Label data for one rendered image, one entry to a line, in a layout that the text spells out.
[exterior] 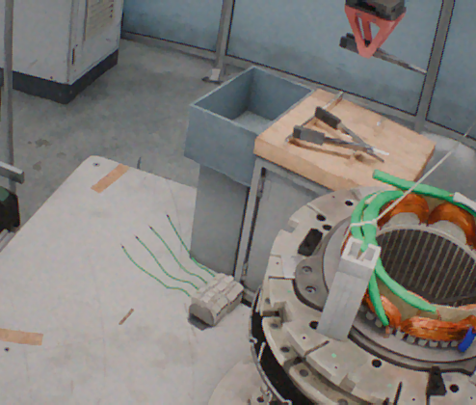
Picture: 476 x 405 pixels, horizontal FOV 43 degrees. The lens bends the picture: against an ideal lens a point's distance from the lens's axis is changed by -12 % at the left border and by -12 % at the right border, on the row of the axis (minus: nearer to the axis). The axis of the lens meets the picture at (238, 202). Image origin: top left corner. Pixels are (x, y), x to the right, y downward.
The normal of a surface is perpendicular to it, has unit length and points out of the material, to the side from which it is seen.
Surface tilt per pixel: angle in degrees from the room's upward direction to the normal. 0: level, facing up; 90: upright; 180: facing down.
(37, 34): 90
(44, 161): 0
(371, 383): 0
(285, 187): 90
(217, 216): 90
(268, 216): 90
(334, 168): 0
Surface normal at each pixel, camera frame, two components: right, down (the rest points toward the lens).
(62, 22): -0.36, 0.54
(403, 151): 0.13, -0.78
